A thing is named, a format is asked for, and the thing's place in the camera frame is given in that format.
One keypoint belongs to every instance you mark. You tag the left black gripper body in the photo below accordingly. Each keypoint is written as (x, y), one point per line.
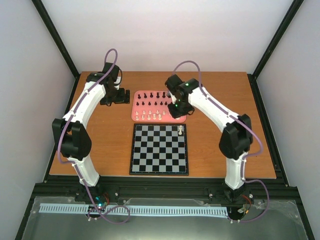
(114, 96)

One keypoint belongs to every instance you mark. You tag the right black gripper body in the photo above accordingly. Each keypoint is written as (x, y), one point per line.
(181, 109)

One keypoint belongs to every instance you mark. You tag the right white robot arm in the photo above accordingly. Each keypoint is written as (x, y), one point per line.
(235, 140)

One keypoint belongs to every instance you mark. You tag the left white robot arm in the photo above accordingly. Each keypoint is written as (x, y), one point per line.
(72, 141)

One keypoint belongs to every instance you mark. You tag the pink plastic tray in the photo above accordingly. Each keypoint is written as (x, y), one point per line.
(163, 110)

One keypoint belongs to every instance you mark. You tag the black white chessboard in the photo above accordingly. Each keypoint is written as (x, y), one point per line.
(158, 150)

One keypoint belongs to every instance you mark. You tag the black aluminium frame rail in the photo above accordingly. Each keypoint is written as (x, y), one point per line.
(209, 190)

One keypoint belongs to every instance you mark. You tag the light blue slotted cable duct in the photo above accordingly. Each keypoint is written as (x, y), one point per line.
(136, 210)

